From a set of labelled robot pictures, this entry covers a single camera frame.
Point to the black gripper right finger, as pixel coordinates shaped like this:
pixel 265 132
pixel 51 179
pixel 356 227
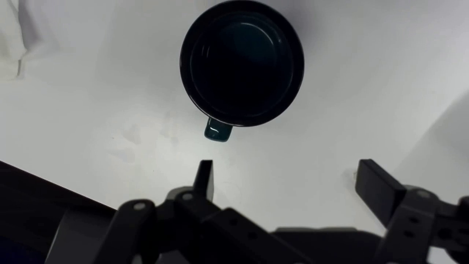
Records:
pixel 378 188

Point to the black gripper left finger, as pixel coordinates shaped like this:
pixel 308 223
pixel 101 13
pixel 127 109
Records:
pixel 202 178

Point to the dark blue enamel mug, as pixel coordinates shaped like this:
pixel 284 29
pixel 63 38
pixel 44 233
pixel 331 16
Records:
pixel 243 63

